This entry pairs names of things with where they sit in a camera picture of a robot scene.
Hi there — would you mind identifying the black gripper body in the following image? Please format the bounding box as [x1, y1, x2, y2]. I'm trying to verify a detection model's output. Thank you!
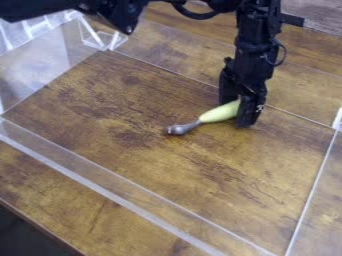
[223, 0, 283, 96]

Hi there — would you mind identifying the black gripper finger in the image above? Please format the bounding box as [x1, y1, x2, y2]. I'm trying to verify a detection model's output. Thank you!
[219, 69, 237, 105]
[235, 95, 265, 128]

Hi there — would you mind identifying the green handled metal spoon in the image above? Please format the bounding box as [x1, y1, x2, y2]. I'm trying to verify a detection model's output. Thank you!
[165, 100, 240, 135]

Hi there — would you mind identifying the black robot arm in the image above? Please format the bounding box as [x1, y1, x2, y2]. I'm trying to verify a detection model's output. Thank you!
[0, 0, 287, 128]

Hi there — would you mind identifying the black strip on table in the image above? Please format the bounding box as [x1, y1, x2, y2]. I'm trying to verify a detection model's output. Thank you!
[281, 13, 304, 27]

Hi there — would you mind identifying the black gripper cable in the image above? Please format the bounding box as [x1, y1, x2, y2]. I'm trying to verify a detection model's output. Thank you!
[260, 37, 288, 68]

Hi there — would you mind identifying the clear acrylic corner bracket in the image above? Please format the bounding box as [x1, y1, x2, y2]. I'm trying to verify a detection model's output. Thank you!
[77, 16, 128, 51]

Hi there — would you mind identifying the clear acrylic enclosure wall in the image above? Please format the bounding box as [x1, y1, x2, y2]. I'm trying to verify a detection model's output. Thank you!
[0, 5, 342, 256]

